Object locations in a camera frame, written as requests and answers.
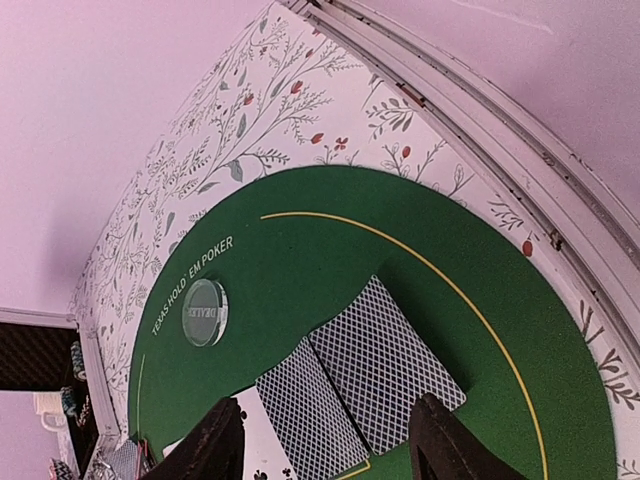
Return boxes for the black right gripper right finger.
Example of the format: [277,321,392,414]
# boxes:
[408,393,524,480]

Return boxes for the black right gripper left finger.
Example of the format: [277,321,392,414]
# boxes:
[149,397,245,480]

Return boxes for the triangular all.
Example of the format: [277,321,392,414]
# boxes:
[135,439,153,479]

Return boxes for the board blue card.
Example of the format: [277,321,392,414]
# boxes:
[255,338,369,479]
[308,275,466,455]

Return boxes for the clear dealer button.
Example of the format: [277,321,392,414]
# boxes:
[181,279,229,348]

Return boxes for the aluminium poker case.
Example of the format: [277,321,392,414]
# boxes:
[1,308,121,479]

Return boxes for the green blue chip stack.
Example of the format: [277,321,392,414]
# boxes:
[60,386,81,418]

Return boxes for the green poker chip stack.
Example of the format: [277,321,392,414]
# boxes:
[70,340,87,382]

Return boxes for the red patterned bowl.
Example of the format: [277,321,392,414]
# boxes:
[49,458,78,480]

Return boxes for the cream ribbed ceramic mug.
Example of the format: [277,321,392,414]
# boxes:
[33,392,67,433]

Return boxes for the green round poker mat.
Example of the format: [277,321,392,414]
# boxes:
[128,166,617,479]

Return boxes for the front aluminium rail base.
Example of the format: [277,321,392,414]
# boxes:
[289,1,639,360]

